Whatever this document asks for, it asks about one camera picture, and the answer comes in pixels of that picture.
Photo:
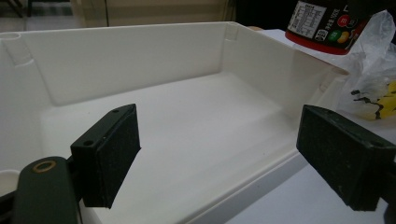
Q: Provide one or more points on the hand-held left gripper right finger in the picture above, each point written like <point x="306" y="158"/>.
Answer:
<point x="342" y="155"/>

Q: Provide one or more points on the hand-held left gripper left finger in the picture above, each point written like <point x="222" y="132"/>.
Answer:
<point x="109" y="155"/>

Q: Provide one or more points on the white plastic bin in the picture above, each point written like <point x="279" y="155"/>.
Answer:
<point x="193" y="124"/>

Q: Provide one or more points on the clear smiley plastic bag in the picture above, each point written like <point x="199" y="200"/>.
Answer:
<point x="370" y="68"/>

